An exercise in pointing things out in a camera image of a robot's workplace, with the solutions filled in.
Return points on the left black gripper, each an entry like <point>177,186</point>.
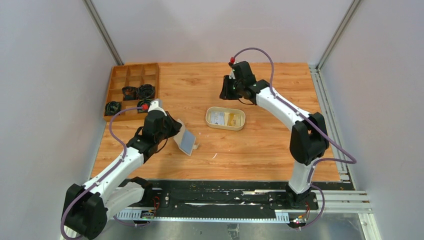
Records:
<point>174,126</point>

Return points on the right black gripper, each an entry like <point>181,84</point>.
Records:
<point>227,88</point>

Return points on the beige leather card holder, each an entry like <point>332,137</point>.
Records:
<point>185,140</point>

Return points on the beige oval plastic tray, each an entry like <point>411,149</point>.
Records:
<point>215,108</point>

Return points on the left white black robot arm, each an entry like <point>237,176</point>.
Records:
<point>88,207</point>

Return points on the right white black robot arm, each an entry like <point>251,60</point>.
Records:
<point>308,132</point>

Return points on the cards in tray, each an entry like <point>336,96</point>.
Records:
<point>225,119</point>

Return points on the rolled dark belt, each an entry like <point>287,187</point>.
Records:
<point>143,105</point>
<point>112,108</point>
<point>129,93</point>
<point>145,91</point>

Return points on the wooden compartment organizer box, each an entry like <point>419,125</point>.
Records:
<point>131,75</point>

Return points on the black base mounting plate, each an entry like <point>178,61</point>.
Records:
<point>244,185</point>

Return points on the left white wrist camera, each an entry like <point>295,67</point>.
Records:
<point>155,105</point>

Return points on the right aluminium frame post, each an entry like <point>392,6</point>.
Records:
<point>350,12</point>

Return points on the aluminium frame post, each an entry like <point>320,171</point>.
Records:
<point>350,12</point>
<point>92,11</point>

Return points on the left aluminium frame post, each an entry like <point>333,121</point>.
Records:
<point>92,11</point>

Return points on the aluminium front rail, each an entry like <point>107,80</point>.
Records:
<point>239,206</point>

